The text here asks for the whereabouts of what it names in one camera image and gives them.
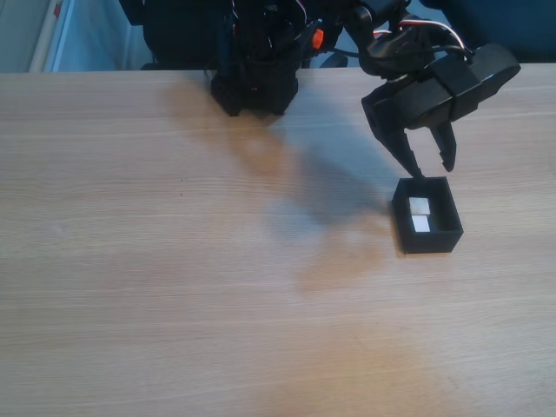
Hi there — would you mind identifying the black open box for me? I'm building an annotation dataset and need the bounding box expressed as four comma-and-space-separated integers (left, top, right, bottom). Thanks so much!
392, 175, 465, 255

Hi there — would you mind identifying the white panel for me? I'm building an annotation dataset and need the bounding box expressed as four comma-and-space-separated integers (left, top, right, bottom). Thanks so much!
29, 0, 74, 73

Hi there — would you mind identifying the black oval camera box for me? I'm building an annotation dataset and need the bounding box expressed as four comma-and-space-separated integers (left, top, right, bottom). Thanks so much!
422, 42, 522, 126

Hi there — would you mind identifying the white and red cable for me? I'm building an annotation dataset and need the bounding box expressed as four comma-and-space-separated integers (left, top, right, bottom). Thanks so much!
374, 14, 475, 61

